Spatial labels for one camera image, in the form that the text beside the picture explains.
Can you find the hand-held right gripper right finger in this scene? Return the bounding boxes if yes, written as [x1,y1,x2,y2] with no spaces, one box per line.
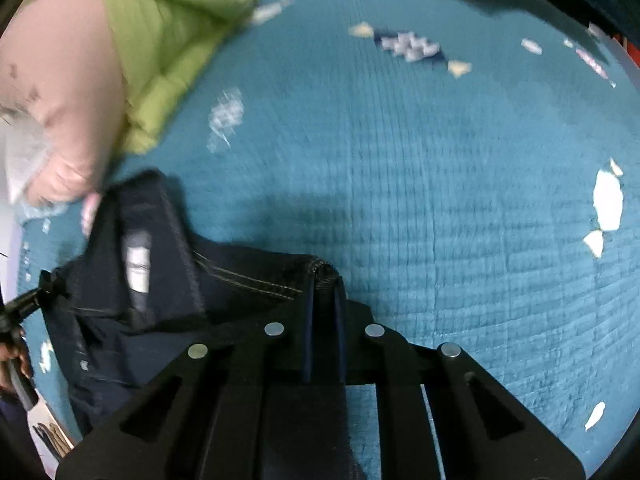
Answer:
[332,279,586,480]

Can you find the dark blue jeans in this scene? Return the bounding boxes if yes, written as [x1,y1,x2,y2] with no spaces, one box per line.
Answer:
[45,169,374,480]

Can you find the printed paper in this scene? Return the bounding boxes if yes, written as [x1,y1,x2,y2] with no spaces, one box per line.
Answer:
[27,400,77,462]

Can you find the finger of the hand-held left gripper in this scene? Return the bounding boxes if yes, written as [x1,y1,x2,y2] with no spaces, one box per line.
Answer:
[0,270,68,332]

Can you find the teal printed blanket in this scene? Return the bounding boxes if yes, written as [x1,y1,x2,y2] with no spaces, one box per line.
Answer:
[15,0,640,480]

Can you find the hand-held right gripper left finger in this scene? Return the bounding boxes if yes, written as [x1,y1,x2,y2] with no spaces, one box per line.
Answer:
[55,278,317,480]

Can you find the pink pillow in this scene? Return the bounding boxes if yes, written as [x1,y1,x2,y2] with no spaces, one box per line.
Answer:
[0,0,129,207]

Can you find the person's left hand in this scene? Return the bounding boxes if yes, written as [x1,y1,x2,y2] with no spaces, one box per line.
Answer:
[0,342,34,392]

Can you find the white cloth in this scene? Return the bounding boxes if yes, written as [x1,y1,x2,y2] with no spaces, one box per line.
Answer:
[4,119,52,206]

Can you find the green quilted cloth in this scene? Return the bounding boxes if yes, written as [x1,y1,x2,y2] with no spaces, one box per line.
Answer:
[25,0,261,157]

